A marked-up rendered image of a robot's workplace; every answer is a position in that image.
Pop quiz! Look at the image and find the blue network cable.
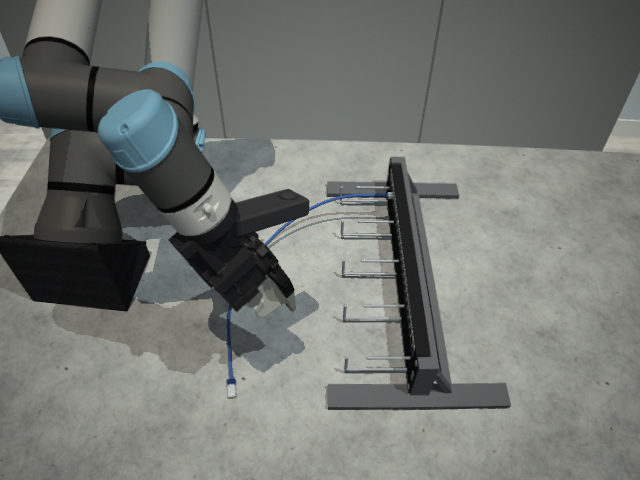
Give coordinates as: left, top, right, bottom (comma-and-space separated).
227, 193, 381, 379

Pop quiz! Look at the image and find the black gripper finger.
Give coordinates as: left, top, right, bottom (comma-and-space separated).
255, 254, 296, 318
245, 293, 291, 310

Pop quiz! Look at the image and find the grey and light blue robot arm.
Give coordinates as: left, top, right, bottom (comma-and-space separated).
0, 0, 309, 244

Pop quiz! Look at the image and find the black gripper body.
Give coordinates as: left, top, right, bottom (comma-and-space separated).
168, 199, 279, 312

